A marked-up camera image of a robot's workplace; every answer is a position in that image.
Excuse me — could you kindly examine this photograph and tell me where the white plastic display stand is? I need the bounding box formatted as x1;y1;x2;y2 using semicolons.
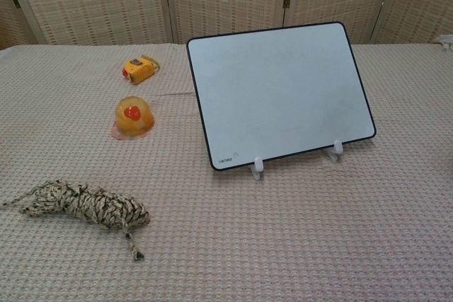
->
248;140;345;180

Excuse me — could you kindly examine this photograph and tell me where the yellow fruit jelly cup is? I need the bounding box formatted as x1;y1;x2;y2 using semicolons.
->
110;95;157;140

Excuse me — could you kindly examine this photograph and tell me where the pink waffle-weave tablecloth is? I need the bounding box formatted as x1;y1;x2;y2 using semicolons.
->
0;42;453;302

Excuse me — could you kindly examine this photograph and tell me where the yellow tape measure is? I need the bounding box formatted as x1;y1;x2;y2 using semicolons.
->
122;54;161;86

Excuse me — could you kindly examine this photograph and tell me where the white board black frame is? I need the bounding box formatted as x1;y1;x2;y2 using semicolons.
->
186;21;377;171

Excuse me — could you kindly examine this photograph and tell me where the beige and black rope bundle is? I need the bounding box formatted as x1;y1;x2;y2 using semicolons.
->
1;179;151;260

